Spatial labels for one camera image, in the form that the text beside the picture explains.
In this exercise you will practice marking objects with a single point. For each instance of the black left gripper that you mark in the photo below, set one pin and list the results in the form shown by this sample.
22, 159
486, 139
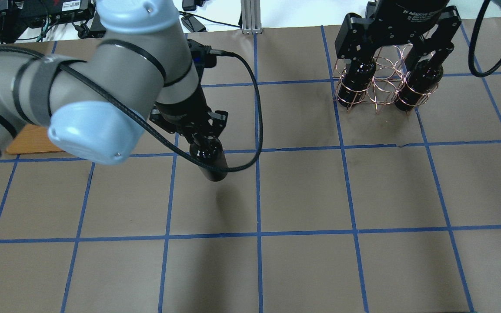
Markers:
184, 111

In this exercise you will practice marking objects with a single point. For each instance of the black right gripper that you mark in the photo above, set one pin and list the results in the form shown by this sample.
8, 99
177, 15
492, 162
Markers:
407, 17

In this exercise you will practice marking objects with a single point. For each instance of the dark wine bottle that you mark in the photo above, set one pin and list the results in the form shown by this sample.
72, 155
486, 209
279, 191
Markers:
211, 153
419, 83
357, 78

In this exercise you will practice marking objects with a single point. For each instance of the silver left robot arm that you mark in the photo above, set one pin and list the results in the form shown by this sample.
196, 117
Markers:
143, 69

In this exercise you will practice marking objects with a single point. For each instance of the wooden tray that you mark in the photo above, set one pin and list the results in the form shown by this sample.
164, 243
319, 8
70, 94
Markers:
32, 140

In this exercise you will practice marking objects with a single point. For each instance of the copper wire bottle basket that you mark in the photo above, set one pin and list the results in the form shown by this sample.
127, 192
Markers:
391, 72

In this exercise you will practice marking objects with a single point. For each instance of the aluminium frame post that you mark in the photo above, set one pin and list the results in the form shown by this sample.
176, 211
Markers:
251, 17

